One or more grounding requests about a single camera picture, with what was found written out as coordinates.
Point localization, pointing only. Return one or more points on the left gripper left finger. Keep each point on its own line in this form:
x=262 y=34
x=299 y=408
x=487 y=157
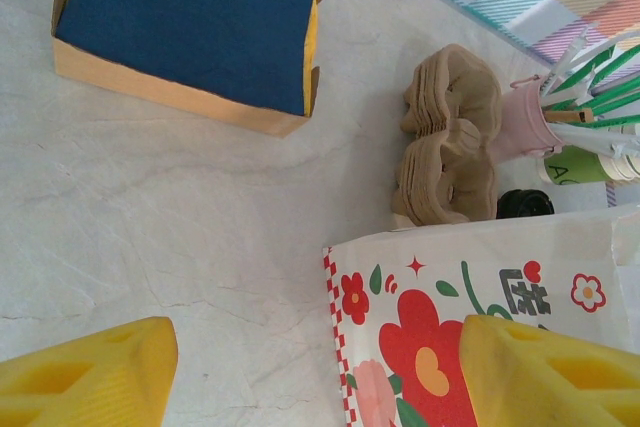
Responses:
x=75 y=387

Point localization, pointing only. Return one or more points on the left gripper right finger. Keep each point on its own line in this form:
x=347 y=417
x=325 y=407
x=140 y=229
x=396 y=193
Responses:
x=550 y=387

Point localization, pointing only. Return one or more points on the white flower paper bag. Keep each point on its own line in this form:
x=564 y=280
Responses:
x=400 y=257

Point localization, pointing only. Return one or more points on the stack of black lids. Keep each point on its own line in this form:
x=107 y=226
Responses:
x=525 y=202

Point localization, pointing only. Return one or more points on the stack of green paper cups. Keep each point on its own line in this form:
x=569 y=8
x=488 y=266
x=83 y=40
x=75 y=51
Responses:
x=575 y=169

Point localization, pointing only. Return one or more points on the stack of pulp cup carriers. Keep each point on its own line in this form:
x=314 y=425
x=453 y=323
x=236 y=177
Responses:
x=435 y=162

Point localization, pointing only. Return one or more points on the white wrapped straw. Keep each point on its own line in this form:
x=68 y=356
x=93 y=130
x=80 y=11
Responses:
x=575 y=54
x=590 y=137

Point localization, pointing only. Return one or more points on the pink straw holder cup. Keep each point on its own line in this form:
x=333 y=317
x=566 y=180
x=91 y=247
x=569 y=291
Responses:
x=520 y=132

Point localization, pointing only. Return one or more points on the wooden stirrer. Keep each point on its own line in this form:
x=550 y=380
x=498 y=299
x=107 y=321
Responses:
x=570 y=115

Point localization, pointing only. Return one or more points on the white green striped straw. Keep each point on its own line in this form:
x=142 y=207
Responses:
x=615 y=42

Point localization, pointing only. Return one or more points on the yellow napkin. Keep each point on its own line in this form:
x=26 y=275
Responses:
x=311 y=47

